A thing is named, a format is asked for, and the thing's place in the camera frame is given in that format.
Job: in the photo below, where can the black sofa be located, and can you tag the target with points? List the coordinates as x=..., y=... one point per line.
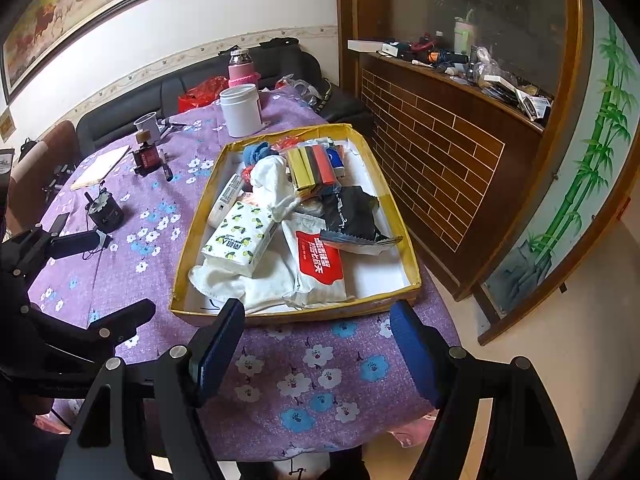
x=130, y=95

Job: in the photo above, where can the black plastic packet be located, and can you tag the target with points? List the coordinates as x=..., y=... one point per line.
x=350, y=215

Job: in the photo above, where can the bamboo wall mural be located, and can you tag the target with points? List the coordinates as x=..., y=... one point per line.
x=595, y=135

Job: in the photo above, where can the pink sleeved bottle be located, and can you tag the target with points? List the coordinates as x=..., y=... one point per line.
x=242, y=70

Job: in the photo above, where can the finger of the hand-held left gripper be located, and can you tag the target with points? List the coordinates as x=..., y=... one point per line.
x=75, y=246
x=120, y=325

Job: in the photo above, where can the yellow cardboard box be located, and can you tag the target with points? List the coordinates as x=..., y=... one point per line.
x=390, y=270

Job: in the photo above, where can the blue white packet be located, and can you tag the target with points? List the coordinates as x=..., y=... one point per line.
x=337, y=161

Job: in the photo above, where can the black phone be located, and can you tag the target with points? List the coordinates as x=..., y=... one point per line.
x=60, y=224

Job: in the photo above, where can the small wall plaque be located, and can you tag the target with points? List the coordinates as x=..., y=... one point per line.
x=6, y=126

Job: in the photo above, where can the white flat box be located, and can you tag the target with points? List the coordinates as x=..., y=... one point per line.
x=365, y=45

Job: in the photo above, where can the dark green crumpled object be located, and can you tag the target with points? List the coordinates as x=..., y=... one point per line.
x=106, y=212

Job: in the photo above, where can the white small box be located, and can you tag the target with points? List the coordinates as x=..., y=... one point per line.
x=226, y=200

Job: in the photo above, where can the metal cup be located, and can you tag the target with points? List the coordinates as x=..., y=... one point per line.
x=146, y=127

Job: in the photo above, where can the black thin-legged stand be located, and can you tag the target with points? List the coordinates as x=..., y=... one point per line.
x=172, y=125

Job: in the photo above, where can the zip bag of coloured foam sheets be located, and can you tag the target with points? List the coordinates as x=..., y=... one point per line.
x=310, y=165

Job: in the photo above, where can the blue knitted cloth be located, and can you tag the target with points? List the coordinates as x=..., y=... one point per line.
x=260, y=152

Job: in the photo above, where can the red soft bundle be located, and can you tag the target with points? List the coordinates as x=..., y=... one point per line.
x=286, y=141

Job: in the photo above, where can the white towel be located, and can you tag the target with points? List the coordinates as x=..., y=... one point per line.
x=260, y=285

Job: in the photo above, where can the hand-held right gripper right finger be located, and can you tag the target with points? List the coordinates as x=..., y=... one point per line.
x=415, y=355

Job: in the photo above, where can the white green cup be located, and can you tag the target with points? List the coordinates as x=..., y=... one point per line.
x=463, y=35

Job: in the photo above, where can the purple floral tablecloth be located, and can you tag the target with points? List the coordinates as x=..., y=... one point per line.
x=310, y=375

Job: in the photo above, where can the wooden brick-pattern cabinet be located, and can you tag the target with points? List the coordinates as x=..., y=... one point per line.
x=450, y=150

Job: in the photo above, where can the clear plastic bag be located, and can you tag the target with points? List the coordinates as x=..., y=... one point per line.
x=300, y=90

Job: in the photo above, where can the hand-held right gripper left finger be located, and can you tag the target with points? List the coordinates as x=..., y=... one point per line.
x=220, y=350

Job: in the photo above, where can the white plastic jar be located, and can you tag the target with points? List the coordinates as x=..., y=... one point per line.
x=241, y=112

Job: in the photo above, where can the pile of assorted small items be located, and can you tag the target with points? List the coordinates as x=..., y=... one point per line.
x=495, y=80

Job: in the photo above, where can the red plastic bag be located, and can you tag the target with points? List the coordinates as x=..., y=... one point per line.
x=202, y=95

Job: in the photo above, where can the brown chair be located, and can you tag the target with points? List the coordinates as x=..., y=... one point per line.
x=55, y=150

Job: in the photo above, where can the framed wall painting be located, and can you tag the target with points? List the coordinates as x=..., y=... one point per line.
x=65, y=15

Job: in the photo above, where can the white cloth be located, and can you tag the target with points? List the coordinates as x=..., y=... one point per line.
x=272, y=185

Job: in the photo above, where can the lemon print tissue pack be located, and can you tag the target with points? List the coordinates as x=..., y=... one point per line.
x=240, y=240

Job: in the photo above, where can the red label wipes packet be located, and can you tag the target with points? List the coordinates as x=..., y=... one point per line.
x=317, y=260

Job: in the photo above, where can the black bag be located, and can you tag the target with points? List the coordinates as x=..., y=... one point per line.
x=277, y=43

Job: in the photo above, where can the pale notebook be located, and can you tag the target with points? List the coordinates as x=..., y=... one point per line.
x=100, y=167

